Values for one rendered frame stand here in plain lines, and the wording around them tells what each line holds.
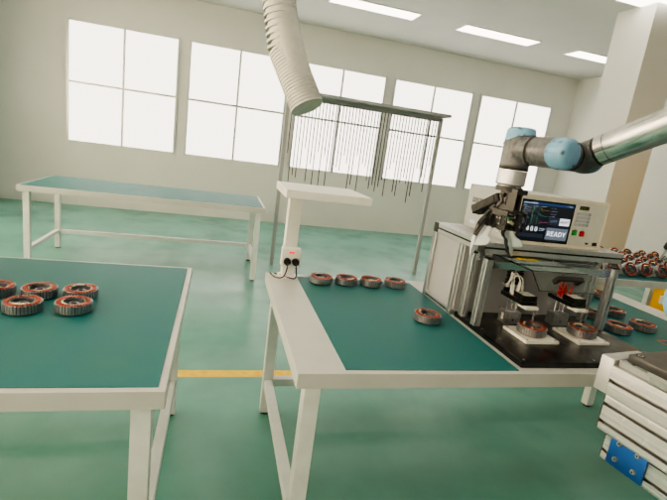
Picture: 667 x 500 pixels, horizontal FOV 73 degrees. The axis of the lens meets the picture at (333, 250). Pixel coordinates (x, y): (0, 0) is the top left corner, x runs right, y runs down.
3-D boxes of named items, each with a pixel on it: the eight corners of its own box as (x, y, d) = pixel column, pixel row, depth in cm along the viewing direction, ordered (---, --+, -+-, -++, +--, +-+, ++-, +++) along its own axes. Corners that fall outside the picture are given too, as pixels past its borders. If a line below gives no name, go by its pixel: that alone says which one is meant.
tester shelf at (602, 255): (621, 264, 193) (624, 254, 192) (483, 253, 176) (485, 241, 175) (551, 241, 235) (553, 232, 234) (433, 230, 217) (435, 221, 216)
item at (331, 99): (423, 280, 543) (454, 115, 501) (271, 270, 495) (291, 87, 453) (407, 268, 590) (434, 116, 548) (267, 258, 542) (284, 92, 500)
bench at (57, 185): (258, 282, 448) (265, 208, 432) (17, 269, 394) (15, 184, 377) (252, 259, 533) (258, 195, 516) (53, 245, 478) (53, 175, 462)
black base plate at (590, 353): (665, 368, 170) (666, 363, 169) (520, 368, 153) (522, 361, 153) (573, 319, 214) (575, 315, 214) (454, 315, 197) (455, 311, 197)
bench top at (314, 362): (814, 385, 187) (819, 374, 186) (296, 389, 130) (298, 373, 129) (614, 301, 282) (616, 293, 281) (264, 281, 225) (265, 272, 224)
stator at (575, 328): (601, 340, 180) (604, 332, 180) (578, 339, 178) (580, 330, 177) (583, 329, 191) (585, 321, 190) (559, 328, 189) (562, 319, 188)
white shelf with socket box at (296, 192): (357, 299, 202) (372, 198, 192) (275, 295, 192) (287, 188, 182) (337, 276, 235) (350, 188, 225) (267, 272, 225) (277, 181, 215)
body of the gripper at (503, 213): (502, 233, 118) (512, 187, 115) (480, 226, 125) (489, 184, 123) (524, 234, 121) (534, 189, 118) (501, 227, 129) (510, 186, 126)
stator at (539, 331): (546, 332, 181) (548, 324, 180) (545, 341, 171) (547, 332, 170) (517, 324, 186) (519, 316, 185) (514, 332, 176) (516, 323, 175)
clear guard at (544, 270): (596, 294, 161) (600, 279, 160) (539, 291, 155) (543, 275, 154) (535, 269, 192) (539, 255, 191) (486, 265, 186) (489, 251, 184)
